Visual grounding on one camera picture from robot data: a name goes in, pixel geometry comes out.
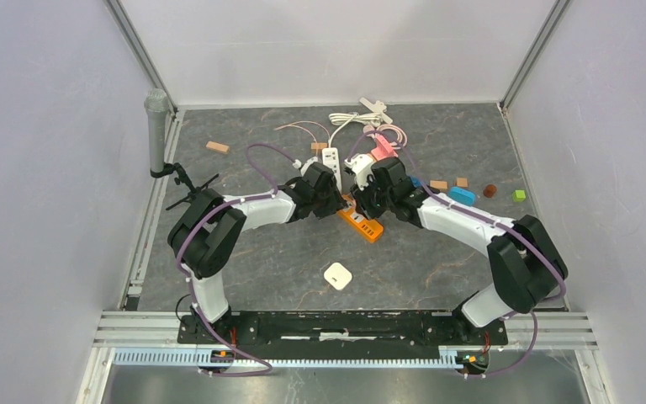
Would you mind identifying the orange power strip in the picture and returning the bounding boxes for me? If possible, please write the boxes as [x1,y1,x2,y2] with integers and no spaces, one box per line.
[337,195,384,243]

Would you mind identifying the white square adapter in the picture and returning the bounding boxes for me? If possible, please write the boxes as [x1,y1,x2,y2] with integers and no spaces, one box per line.
[323,262,353,291]

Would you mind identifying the light blue adapter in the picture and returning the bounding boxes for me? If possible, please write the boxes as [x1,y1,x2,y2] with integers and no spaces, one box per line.
[447,186,477,206]

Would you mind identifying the dark blue cube adapter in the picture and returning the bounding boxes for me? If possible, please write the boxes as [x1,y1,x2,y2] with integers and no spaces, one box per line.
[410,176,422,188]

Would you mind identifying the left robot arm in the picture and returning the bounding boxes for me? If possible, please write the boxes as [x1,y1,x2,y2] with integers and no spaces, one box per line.
[167,162,346,343]

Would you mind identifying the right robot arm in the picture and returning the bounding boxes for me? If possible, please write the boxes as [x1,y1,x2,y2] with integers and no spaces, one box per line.
[345,154,568,343]

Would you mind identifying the pink cube socket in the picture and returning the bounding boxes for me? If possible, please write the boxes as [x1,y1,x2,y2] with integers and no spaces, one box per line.
[370,136,398,162]

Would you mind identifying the small white power strip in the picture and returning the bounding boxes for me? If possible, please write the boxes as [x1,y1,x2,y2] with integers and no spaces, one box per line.
[321,147,342,191]

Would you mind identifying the small wooden block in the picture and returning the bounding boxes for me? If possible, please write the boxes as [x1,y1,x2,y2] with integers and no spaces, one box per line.
[310,142,328,155]

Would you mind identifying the brown cylinder block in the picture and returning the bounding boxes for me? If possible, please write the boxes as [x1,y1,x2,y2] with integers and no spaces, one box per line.
[483,183,498,199]

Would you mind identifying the black tripod stand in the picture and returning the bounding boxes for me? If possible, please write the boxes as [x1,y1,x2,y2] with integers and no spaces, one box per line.
[150,162,220,211]

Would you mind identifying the green cube block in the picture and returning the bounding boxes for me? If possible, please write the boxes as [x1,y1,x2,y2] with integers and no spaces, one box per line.
[512,189,527,202]

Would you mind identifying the grey microphone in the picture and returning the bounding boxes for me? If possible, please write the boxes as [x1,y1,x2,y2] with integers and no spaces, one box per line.
[144,88,169,178]

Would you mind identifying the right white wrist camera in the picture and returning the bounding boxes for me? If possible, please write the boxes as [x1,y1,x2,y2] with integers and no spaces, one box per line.
[344,154,376,190]

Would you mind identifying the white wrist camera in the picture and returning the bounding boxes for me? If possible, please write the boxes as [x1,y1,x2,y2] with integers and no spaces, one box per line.
[344,154,376,190]
[292,157,320,176]

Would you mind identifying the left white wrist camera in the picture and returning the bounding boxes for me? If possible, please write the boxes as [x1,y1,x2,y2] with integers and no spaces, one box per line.
[292,157,320,176]

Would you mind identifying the white cord with plug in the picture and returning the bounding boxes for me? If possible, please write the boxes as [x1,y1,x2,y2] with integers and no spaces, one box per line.
[327,97,393,150]

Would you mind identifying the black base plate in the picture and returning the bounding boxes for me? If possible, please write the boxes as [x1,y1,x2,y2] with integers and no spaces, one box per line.
[177,310,509,361]

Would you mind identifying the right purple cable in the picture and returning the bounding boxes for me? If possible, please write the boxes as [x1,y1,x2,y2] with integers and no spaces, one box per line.
[347,131,568,378]

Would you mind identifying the white cable duct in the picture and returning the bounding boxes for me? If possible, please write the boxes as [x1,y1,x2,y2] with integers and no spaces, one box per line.
[112,345,502,369]

